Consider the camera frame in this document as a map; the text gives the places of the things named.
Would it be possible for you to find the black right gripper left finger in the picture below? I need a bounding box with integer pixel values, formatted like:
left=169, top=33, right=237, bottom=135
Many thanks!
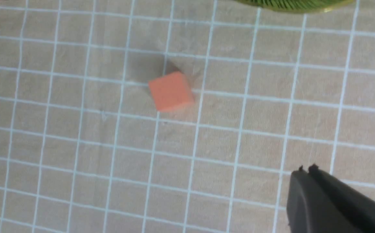
left=286, top=166, right=362, bottom=233

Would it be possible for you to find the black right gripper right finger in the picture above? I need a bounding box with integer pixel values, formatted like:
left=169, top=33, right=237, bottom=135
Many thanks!
left=308, top=164, right=375, bottom=233

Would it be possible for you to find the orange foam cube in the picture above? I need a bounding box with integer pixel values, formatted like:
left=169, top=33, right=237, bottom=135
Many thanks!
left=148, top=72, right=194, bottom=112

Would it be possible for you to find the green glass leaf plate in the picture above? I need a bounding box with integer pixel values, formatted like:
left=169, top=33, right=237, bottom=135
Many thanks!
left=238, top=0, right=354, bottom=14

